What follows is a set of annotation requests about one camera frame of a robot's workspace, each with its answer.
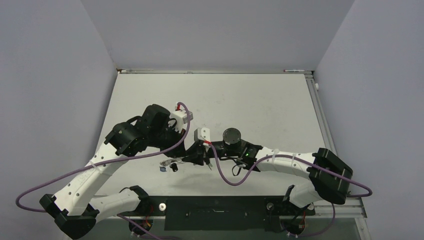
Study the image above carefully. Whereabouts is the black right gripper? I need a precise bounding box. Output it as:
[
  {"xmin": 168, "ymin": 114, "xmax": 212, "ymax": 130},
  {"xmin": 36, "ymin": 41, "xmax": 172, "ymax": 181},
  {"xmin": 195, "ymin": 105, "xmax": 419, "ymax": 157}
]
[{"xmin": 183, "ymin": 140, "xmax": 239, "ymax": 164}]

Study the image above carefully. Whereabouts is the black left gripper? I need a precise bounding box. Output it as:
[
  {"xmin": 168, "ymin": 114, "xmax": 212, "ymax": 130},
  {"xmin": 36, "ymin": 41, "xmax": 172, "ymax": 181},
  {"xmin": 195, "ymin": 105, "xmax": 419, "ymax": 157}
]
[{"xmin": 148, "ymin": 123, "xmax": 187, "ymax": 159}]

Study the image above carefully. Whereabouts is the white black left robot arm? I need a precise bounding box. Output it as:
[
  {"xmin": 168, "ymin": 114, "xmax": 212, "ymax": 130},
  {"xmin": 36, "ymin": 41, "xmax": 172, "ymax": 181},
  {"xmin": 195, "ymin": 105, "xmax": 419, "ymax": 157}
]
[{"xmin": 39, "ymin": 104, "xmax": 211, "ymax": 240}]

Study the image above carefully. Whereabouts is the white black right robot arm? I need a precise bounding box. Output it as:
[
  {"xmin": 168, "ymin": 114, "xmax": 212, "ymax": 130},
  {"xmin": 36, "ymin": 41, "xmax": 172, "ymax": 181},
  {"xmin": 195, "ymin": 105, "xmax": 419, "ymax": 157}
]
[{"xmin": 182, "ymin": 128, "xmax": 353, "ymax": 214}]

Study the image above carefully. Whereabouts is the black head key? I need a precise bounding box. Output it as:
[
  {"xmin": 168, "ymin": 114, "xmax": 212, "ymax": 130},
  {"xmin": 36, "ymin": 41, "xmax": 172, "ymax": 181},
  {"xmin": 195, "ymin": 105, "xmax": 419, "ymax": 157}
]
[{"xmin": 169, "ymin": 163, "xmax": 179, "ymax": 172}]

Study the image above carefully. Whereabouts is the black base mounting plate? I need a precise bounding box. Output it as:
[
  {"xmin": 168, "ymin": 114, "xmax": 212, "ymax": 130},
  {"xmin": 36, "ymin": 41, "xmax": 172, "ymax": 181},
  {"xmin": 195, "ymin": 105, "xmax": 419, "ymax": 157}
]
[{"xmin": 123, "ymin": 196, "xmax": 316, "ymax": 232}]

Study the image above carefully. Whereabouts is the red white marker pen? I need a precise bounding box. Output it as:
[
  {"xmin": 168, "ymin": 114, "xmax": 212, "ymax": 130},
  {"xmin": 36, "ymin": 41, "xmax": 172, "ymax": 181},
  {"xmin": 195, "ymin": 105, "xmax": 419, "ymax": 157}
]
[{"xmin": 283, "ymin": 69, "xmax": 306, "ymax": 74}]

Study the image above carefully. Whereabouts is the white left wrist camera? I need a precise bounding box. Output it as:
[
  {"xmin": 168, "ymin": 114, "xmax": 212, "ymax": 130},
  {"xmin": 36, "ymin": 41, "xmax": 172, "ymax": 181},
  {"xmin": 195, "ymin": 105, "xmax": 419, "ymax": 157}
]
[{"xmin": 168, "ymin": 104, "xmax": 194, "ymax": 133}]

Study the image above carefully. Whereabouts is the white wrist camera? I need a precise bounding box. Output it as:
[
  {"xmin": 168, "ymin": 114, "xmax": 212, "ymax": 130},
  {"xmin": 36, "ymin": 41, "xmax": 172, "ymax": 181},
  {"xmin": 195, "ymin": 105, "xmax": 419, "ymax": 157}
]
[
  {"xmin": 168, "ymin": 104, "xmax": 194, "ymax": 133},
  {"xmin": 193, "ymin": 127, "xmax": 211, "ymax": 142}
]

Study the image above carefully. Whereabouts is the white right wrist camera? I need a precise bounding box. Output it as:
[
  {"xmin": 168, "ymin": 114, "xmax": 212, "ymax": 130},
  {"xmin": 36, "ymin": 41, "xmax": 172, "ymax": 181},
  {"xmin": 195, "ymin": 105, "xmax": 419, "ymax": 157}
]
[{"xmin": 193, "ymin": 127, "xmax": 211, "ymax": 142}]

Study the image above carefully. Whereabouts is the aluminium frame rail back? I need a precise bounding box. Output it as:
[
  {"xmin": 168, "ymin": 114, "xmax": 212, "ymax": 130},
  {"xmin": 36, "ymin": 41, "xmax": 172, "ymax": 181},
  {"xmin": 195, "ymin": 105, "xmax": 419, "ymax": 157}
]
[{"xmin": 117, "ymin": 68, "xmax": 313, "ymax": 75}]

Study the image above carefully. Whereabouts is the aluminium frame rail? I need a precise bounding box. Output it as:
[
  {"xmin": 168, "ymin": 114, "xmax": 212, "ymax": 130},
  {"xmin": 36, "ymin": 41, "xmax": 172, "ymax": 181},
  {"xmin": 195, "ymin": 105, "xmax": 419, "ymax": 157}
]
[
  {"xmin": 304, "ymin": 71, "xmax": 338, "ymax": 155},
  {"xmin": 314, "ymin": 204, "xmax": 367, "ymax": 219},
  {"xmin": 117, "ymin": 68, "xmax": 313, "ymax": 75}
]

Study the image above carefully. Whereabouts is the aluminium frame rail right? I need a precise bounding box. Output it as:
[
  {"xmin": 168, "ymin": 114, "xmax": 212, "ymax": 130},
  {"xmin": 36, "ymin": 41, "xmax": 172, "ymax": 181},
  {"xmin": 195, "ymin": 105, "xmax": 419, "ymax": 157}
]
[{"xmin": 304, "ymin": 71, "xmax": 338, "ymax": 155}]

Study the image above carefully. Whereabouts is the aluminium frame rail front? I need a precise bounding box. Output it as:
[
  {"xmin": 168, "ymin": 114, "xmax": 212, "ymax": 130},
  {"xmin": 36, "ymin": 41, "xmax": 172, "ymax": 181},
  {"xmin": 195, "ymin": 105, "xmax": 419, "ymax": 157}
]
[{"xmin": 314, "ymin": 204, "xmax": 367, "ymax": 219}]

